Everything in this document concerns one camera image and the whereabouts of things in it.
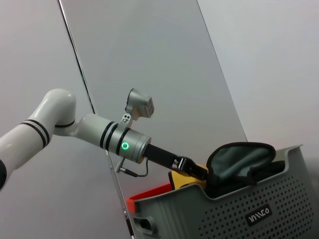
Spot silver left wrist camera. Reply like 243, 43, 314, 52
119, 88, 156, 128

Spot grey yellow black-edged towel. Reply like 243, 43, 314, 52
205, 141, 277, 198

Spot yellow cloth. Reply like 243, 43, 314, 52
168, 163, 209, 193

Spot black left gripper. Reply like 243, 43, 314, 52
143, 143, 209, 182

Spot grey framed wall panel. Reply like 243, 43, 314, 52
58, 0, 249, 239

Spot left arm connector cable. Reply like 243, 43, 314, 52
115, 158, 150, 178

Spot grey perforated storage box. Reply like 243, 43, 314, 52
133, 143, 315, 239

